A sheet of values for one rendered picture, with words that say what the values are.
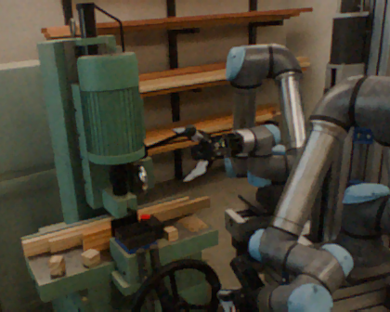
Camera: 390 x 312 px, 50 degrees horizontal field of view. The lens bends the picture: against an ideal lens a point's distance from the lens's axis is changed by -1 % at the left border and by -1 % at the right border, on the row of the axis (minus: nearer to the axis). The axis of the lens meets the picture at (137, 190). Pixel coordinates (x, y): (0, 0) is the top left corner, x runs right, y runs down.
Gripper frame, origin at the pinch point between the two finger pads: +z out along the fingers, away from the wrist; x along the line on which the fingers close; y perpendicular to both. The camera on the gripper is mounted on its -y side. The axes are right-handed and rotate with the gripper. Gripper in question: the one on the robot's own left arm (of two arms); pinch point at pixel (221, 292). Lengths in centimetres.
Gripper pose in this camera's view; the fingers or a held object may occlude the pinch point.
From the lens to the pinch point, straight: 117.2
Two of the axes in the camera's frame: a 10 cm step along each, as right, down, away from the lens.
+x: 9.0, -2.3, 3.8
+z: -3.3, 2.1, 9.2
